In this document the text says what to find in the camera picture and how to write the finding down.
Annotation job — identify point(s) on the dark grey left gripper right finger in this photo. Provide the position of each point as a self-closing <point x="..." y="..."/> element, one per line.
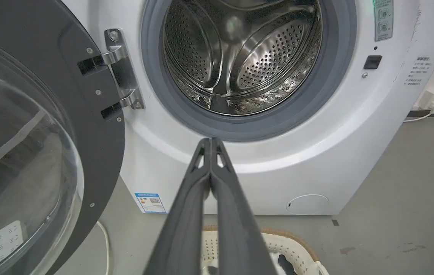
<point x="236" y="229"/>

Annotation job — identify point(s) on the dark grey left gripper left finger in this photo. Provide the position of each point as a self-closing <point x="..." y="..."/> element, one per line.
<point x="182" y="229"/>

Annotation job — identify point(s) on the white front-load washing machine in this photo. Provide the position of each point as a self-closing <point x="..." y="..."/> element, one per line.
<point x="347" y="133"/>

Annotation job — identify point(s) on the dark grey washer door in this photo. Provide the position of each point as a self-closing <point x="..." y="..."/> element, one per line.
<point x="48" y="126"/>

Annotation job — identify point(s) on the blue energy label sticker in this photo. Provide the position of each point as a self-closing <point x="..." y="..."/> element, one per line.
<point x="150" y="203"/>

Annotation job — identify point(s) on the white plastic laundry basket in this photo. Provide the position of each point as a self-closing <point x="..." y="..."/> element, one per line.
<point x="293" y="248"/>

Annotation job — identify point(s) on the dark garment in basket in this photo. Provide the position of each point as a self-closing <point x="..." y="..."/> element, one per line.
<point x="286" y="264"/>

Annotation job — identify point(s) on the round filter access cover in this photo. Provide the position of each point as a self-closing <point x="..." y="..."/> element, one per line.
<point x="307" y="204"/>

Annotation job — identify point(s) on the chrome door hinge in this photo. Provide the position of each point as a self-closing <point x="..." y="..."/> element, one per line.
<point x="123" y="68"/>

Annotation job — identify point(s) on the stainless steel washer drum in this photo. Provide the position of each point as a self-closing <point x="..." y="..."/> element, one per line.
<point x="239" y="57"/>

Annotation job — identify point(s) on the grey rubber door gasket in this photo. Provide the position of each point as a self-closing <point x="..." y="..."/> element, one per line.
<point x="339" y="68"/>

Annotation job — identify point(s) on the green instruction sticker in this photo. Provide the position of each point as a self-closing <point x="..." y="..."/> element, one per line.
<point x="383" y="19"/>

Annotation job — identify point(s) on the white wall power socket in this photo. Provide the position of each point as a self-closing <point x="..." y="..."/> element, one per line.
<point x="433" y="97"/>

